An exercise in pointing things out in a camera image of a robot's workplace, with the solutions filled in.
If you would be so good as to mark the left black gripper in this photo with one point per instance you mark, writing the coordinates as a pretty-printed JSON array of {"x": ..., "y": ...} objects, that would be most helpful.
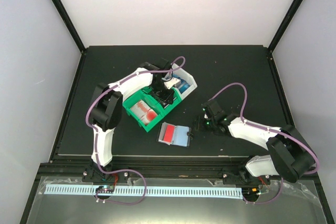
[{"x": 153, "y": 92}]

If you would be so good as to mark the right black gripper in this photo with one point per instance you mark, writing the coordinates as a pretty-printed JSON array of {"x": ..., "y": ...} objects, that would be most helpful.
[{"x": 199, "y": 124}]

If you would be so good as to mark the green bin with black cards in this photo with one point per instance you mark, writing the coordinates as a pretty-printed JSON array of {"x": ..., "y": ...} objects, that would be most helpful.
[{"x": 150, "y": 99}]

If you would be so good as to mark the green bin with red cards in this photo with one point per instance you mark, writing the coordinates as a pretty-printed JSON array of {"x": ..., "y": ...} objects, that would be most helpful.
[{"x": 129, "y": 102}]

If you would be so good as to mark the white bin with blue cards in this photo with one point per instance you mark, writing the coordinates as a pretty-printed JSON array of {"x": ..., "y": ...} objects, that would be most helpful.
[{"x": 181, "y": 73}]

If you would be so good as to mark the black card holder wallet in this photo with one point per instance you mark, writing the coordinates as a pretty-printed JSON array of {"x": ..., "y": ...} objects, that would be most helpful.
[{"x": 182, "y": 135}]

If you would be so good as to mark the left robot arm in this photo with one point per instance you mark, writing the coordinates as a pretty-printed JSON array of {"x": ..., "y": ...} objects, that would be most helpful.
[{"x": 105, "y": 111}]

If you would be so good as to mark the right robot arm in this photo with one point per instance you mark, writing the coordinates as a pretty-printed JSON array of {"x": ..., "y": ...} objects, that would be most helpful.
[{"x": 289, "y": 156}]

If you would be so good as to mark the black card stack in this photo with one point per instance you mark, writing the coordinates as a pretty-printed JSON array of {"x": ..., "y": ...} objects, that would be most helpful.
[{"x": 165, "y": 101}]

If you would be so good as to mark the blue card stack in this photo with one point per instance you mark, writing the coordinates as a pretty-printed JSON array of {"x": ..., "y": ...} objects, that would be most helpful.
[{"x": 182, "y": 86}]

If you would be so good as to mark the red white card stack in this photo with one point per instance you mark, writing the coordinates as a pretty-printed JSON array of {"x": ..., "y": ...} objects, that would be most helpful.
[{"x": 143, "y": 112}]

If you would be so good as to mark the right controller board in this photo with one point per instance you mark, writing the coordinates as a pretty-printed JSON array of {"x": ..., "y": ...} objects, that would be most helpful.
[{"x": 251, "y": 191}]

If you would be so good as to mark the controller board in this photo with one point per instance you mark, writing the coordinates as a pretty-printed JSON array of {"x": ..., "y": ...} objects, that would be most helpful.
[
  {"x": 251, "y": 191},
  {"x": 105, "y": 189}
]

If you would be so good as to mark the left controller board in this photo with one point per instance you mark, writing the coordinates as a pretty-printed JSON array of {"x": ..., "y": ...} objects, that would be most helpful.
[{"x": 105, "y": 189}]

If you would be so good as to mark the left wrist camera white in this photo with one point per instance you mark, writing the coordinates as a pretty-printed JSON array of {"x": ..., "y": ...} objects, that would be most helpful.
[{"x": 171, "y": 82}]

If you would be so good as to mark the blue slotted cable duct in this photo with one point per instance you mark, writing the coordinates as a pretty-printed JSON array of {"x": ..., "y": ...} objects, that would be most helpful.
[{"x": 149, "y": 191}]

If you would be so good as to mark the left black frame post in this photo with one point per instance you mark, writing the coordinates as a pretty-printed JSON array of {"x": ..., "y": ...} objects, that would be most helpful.
[{"x": 69, "y": 24}]

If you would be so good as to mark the black frame post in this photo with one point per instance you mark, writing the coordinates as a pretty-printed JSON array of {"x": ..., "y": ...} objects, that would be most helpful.
[
  {"x": 69, "y": 24},
  {"x": 293, "y": 8}
]

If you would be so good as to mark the right black frame post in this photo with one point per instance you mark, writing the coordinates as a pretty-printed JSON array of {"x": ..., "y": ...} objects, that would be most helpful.
[{"x": 293, "y": 8}]

